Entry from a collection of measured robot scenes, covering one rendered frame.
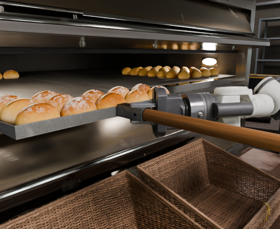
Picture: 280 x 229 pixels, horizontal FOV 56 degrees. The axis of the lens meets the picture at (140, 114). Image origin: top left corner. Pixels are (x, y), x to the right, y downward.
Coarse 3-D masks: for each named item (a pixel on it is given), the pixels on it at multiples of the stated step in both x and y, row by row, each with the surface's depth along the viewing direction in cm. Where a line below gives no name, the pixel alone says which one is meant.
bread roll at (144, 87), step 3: (138, 84) 91; (141, 84) 92; (144, 84) 92; (135, 87) 89; (138, 87) 89; (141, 87) 90; (144, 87) 90; (147, 87) 92; (144, 90) 90; (147, 90) 91
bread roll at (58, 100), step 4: (52, 96) 68; (56, 96) 67; (60, 96) 68; (64, 96) 68; (68, 96) 69; (48, 100) 67; (52, 100) 66; (56, 100) 67; (60, 100) 67; (64, 100) 68; (68, 100) 69; (52, 104) 66; (56, 104) 66; (60, 104) 67; (64, 104) 67; (56, 108) 66; (60, 108) 67
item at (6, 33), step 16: (0, 32) 60; (16, 32) 62; (32, 32) 64; (48, 32) 67; (64, 32) 70; (80, 32) 73; (96, 32) 77; (112, 32) 81; (128, 32) 86; (144, 32) 91; (112, 48) 106; (128, 48) 112; (144, 48) 117; (160, 48) 124; (176, 48) 131; (192, 48) 139; (208, 48) 148; (224, 48) 159; (240, 48) 171
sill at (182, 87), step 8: (200, 80) 158; (208, 80) 158; (216, 80) 163; (224, 80) 170; (232, 80) 179; (240, 80) 188; (168, 88) 130; (176, 88) 134; (184, 88) 139; (192, 88) 145; (200, 88) 151
